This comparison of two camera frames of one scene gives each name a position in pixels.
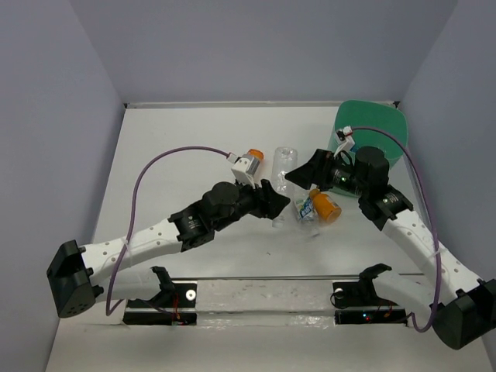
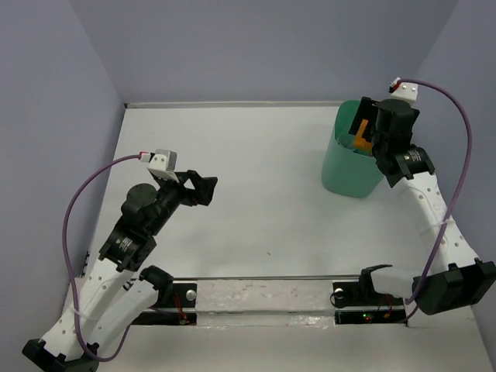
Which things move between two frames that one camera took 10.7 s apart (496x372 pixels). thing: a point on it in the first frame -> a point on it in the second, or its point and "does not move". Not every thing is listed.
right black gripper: [314, 171] -> [370, 111]
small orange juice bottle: [329, 210] -> [359, 142]
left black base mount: [176, 304] does not move
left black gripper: [266, 202] -> [202, 193]
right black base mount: [357, 302] does not move
